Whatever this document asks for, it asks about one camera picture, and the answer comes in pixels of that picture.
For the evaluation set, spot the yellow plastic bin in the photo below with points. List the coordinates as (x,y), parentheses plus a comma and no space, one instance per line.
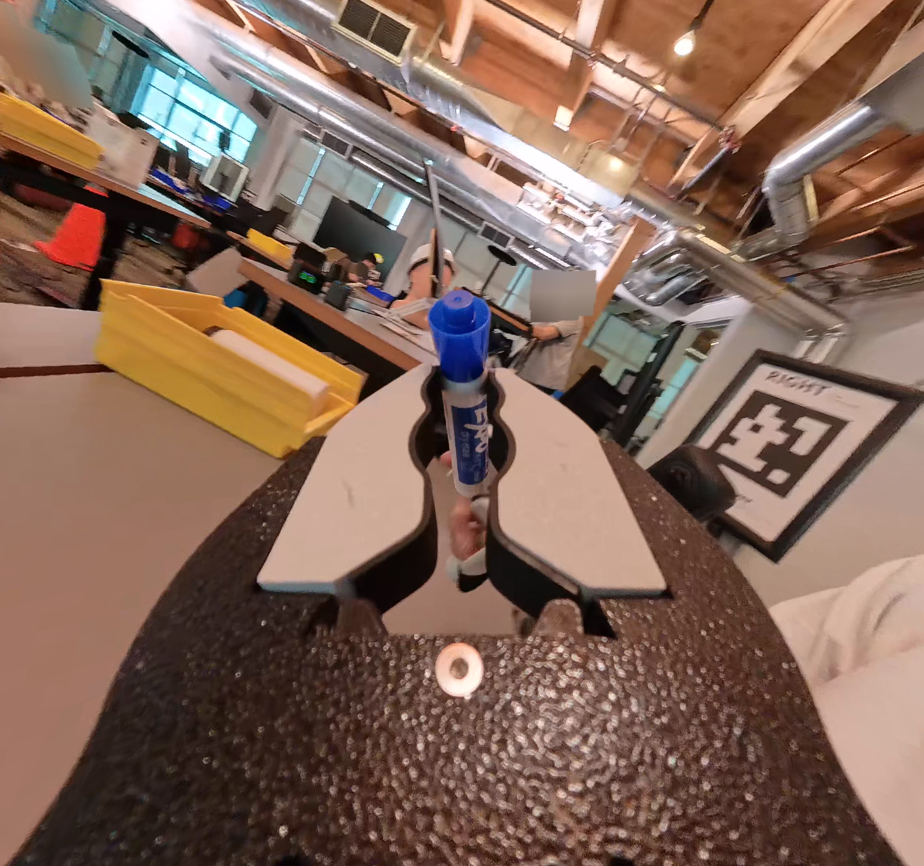
(44,130)
(202,390)

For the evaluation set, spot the white cylinder with black cap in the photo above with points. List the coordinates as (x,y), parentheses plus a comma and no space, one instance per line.
(275,365)

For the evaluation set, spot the black television screen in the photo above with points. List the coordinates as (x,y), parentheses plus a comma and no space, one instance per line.
(361,231)

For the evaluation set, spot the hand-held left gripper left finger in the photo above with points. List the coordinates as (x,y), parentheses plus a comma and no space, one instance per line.
(347,513)

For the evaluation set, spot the blue and white marker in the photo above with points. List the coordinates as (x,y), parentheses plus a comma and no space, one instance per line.
(465,419)

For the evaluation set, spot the orange traffic cone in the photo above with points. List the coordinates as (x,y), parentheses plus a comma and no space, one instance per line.
(75,238)

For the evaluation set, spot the framed marker poster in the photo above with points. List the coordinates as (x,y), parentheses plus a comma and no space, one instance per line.
(794,448)

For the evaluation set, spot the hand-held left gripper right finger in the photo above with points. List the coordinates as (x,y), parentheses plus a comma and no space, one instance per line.
(578,513)

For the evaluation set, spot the black clock with green display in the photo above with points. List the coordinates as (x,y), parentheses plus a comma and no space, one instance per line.
(308,267)

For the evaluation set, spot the grey desk with wooden edge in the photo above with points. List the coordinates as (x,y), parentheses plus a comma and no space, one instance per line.
(354,321)

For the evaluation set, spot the small black box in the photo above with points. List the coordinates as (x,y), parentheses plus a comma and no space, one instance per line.
(338,293)

